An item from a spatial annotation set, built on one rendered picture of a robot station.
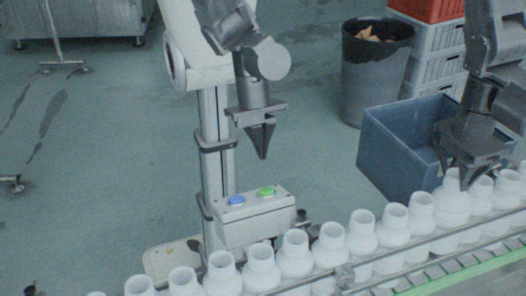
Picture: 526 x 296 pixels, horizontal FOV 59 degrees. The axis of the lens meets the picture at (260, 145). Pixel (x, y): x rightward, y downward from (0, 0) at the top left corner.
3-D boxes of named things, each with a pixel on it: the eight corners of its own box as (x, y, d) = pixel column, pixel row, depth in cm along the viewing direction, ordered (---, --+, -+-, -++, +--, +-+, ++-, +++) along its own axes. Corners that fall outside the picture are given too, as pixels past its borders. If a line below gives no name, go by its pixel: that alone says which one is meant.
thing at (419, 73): (414, 90, 307) (421, 59, 295) (375, 67, 337) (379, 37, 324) (479, 71, 331) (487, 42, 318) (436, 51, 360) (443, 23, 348)
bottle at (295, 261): (312, 296, 81) (319, 228, 72) (303, 325, 77) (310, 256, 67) (279, 287, 83) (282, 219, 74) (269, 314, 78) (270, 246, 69)
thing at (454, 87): (408, 118, 320) (414, 90, 307) (371, 94, 350) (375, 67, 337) (471, 99, 343) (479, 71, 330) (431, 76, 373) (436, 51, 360)
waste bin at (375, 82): (353, 141, 298) (366, 47, 261) (320, 108, 332) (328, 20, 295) (412, 127, 312) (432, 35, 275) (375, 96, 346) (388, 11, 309)
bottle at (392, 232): (372, 259, 88) (385, 192, 79) (403, 273, 85) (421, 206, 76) (359, 280, 84) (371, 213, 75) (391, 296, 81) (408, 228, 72)
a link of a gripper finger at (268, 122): (282, 160, 83) (275, 108, 80) (244, 169, 80) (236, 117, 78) (268, 151, 89) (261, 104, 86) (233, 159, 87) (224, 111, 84)
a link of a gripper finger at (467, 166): (459, 168, 82) (473, 124, 77) (489, 194, 77) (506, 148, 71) (428, 178, 80) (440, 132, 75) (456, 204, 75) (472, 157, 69)
